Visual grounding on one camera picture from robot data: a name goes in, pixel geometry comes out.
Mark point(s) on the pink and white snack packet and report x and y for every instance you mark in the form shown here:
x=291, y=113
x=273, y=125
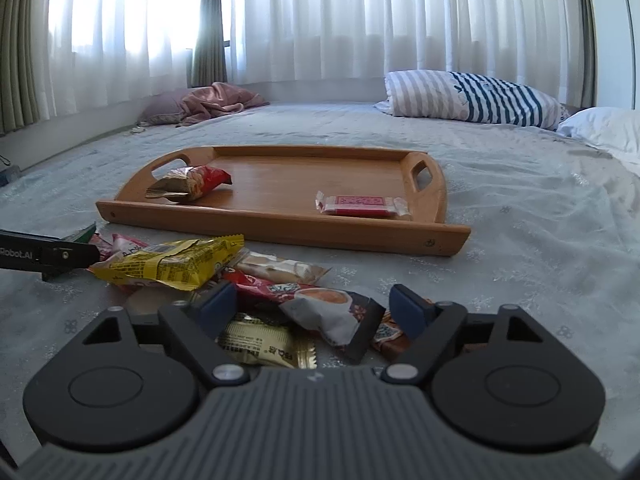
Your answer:
x=125, y=246

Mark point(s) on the green snack packet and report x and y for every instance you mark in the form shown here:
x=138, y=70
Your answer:
x=82, y=235

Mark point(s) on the wooden tray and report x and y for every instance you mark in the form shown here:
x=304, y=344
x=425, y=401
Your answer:
x=280, y=185

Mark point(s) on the white sheer curtain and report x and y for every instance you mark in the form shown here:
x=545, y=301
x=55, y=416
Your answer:
x=375, y=15

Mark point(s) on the white pillow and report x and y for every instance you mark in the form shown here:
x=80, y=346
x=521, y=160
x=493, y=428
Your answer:
x=607, y=130

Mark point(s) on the red clear-wrapped snack bar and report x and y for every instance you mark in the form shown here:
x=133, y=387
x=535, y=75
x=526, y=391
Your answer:
x=362, y=206

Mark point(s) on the white wardrobe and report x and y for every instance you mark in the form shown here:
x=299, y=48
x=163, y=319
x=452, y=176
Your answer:
x=617, y=30

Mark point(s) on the mauve pillow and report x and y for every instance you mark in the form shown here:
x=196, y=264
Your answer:
x=160, y=109

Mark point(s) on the red drink sachet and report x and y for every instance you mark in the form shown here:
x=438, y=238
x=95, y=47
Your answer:
x=260, y=287

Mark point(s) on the dark object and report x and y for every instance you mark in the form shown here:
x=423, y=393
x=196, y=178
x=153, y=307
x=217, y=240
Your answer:
x=7, y=172

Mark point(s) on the brown snack packet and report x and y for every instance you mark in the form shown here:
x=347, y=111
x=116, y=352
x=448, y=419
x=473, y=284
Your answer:
x=387, y=332

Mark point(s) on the red and gold snack packet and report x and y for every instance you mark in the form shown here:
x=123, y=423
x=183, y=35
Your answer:
x=197, y=180

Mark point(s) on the small crumpled item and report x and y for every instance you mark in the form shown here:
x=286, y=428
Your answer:
x=134, y=129

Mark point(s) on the pink crumpled cloth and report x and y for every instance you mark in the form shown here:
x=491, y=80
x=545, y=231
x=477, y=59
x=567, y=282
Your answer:
x=217, y=102

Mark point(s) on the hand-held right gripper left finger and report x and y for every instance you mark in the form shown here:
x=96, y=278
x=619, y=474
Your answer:
x=219, y=307

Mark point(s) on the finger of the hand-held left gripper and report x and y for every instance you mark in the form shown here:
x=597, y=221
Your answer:
x=70, y=256

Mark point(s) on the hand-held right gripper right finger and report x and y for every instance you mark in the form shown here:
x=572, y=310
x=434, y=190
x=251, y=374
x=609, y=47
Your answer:
x=405, y=310

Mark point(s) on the beige snack bar packet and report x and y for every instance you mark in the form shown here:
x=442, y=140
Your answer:
x=280, y=266

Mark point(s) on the yellow snack packet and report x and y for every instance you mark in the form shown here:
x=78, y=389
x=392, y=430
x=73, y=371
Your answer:
x=170, y=262

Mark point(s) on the striped pillow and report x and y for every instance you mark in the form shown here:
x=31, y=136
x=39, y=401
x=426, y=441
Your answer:
x=475, y=97

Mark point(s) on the olive green curtain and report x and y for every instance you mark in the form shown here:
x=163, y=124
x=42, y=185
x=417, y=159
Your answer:
x=20, y=45
x=210, y=25

